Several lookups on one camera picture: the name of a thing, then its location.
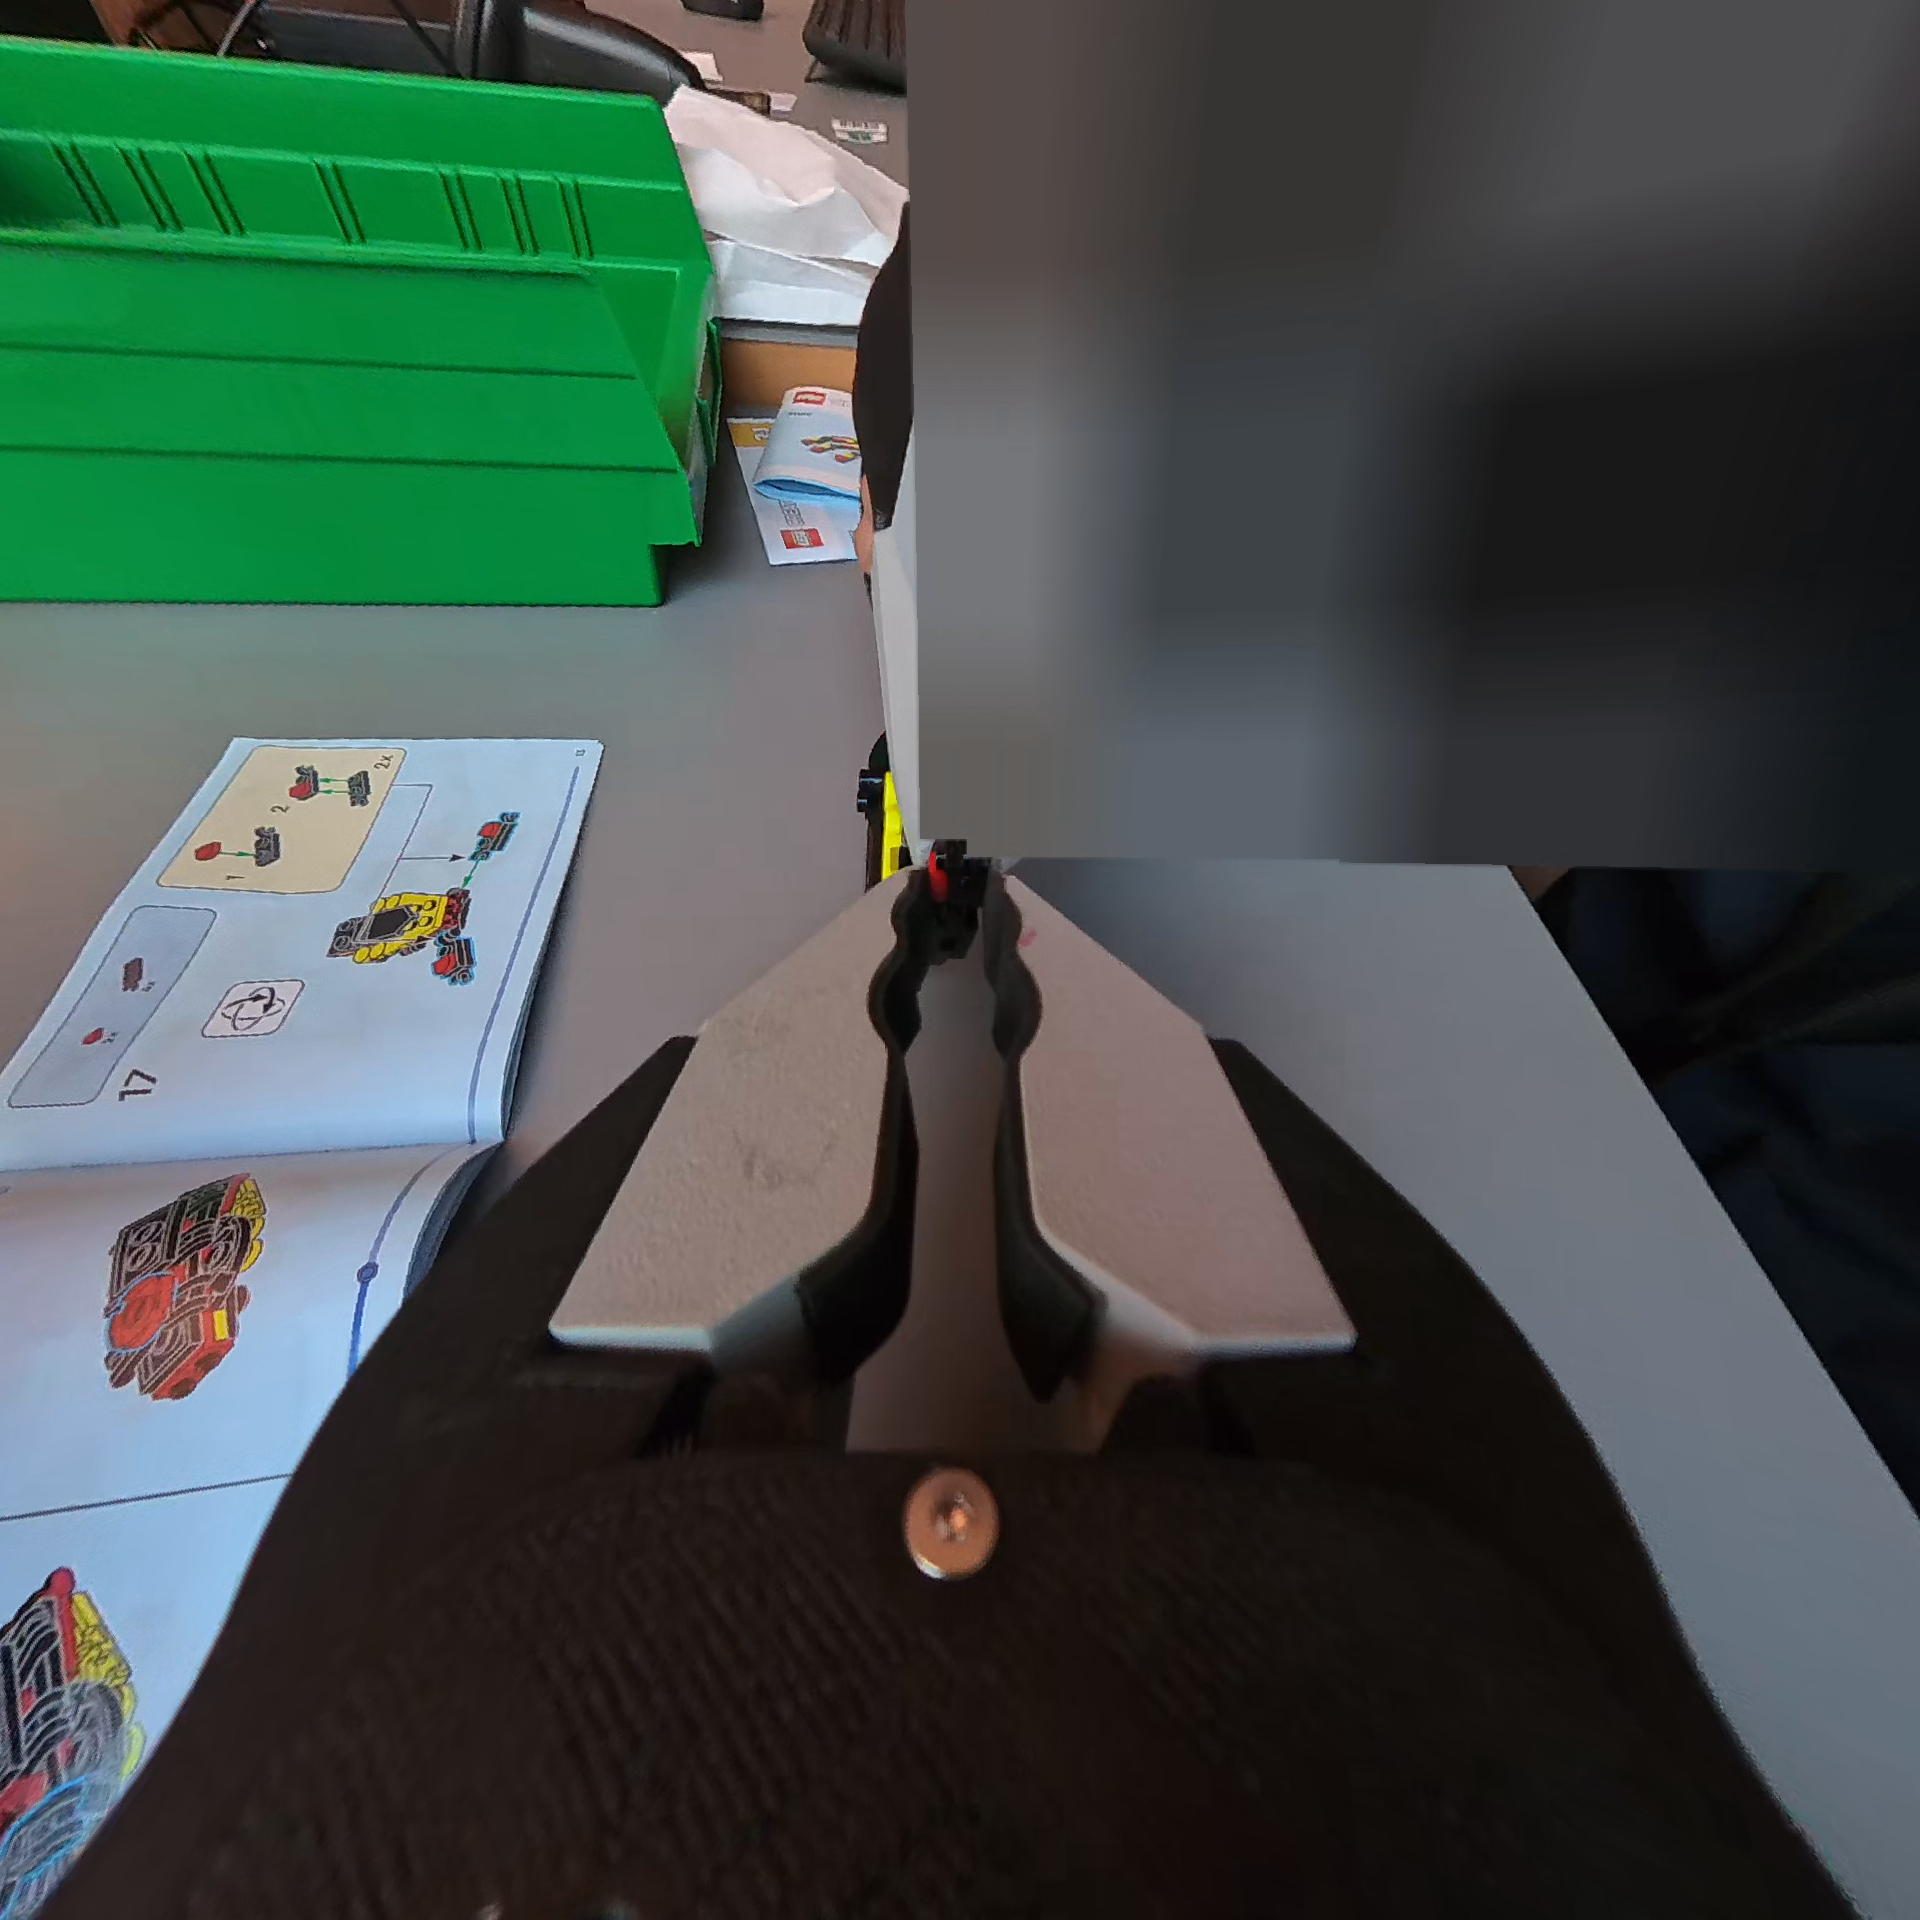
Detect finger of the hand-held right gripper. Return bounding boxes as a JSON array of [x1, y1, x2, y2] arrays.
[[873, 497, 921, 876]]

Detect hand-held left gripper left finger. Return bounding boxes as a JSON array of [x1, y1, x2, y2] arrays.
[[547, 878, 916, 1385]]

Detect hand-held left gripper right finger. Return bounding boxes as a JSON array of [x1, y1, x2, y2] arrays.
[[990, 878, 1363, 1401]]

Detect black red yellow lego model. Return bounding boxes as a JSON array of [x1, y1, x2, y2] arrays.
[[857, 731, 921, 890]]

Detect small lego booklets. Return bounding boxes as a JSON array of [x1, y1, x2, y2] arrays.
[[726, 385, 876, 569]]

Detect open lego instruction booklet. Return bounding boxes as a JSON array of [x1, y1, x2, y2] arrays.
[[0, 735, 606, 1920]]

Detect brown cardboard sheet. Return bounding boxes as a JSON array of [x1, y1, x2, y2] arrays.
[[717, 321, 865, 452]]

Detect crumpled white paper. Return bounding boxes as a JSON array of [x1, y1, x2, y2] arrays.
[[661, 82, 912, 326]]

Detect black bag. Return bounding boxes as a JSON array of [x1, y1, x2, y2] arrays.
[[225, 0, 696, 108]]

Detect green plastic bin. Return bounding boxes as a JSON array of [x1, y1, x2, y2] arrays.
[[0, 36, 723, 609]]

